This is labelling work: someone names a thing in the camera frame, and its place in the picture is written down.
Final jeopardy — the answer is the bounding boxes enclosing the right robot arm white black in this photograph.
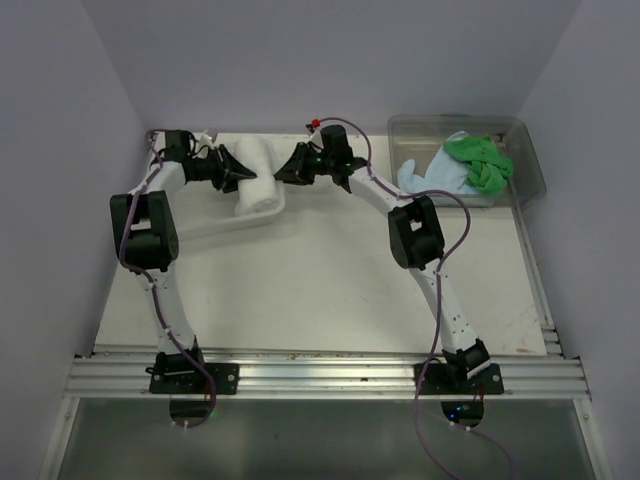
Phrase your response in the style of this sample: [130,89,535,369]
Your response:
[275,143,490,393]

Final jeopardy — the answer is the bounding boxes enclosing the aluminium mounting rail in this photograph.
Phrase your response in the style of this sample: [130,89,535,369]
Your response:
[64,327,590,400]

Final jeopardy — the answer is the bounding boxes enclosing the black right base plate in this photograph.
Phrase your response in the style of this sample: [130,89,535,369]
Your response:
[413,360,505,395]

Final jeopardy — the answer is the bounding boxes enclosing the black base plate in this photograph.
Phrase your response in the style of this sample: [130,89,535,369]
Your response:
[145,363,240,395]
[413,360,505,395]

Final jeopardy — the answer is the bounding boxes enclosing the green towel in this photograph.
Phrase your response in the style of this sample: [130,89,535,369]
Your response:
[443,135,514,196]

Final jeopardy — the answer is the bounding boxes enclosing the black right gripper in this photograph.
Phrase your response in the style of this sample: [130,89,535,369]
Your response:
[273,143,334,187]

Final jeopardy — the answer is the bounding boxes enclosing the grey transparent plastic bin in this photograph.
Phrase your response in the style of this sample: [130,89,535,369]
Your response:
[387,114,546,208]

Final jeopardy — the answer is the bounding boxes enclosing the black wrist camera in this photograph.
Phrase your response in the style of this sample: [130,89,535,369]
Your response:
[163,130,196,162]
[320,125,353,160]

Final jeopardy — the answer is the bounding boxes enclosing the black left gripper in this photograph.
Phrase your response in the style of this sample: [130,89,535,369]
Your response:
[190,144,256,193]

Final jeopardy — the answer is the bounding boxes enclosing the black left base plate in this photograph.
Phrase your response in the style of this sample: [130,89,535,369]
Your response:
[145,363,240,395]

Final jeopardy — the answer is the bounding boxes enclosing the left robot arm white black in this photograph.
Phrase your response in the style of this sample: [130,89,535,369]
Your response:
[110,146,257,393]

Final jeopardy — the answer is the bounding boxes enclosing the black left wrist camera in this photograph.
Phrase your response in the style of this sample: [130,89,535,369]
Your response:
[163,130,196,162]

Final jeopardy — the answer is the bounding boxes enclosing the light blue towel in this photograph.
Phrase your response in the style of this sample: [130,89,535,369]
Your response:
[397,146,480,196]

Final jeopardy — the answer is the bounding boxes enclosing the white towel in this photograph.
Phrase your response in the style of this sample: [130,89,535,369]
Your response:
[233,137,279,218]

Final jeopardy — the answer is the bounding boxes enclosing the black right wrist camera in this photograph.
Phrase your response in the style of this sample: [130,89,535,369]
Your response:
[320,125,353,160]

